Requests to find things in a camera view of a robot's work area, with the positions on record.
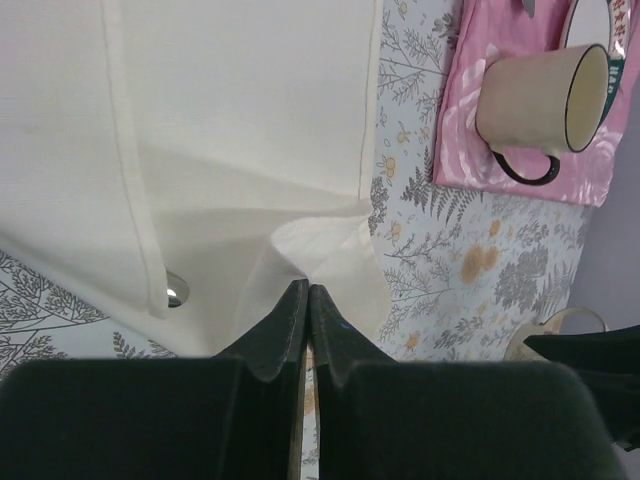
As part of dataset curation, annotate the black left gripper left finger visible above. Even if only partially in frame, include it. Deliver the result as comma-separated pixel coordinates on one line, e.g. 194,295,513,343
1,280,308,479

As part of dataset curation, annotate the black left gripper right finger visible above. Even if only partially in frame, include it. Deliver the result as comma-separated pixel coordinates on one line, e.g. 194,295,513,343
308,285,626,479

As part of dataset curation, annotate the white cloth napkin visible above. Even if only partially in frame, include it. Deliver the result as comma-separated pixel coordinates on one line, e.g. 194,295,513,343
1,1,389,356

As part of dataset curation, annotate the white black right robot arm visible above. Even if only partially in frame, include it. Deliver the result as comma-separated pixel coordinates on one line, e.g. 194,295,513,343
524,326,639,451

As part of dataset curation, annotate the green inside floral mug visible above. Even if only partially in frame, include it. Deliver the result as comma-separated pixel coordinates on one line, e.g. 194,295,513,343
503,307,609,362

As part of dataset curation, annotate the floral patterned table mat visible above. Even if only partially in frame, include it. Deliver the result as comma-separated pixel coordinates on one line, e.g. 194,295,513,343
1,1,588,370

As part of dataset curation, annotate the cream enamel mug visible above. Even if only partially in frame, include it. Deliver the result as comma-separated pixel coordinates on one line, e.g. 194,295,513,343
475,44,609,186

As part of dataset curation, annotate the pink placemat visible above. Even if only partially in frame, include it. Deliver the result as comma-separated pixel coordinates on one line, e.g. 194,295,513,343
433,1,639,207

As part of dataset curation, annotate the white plate blue rim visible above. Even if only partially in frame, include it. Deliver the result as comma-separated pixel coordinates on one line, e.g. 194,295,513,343
557,0,639,121

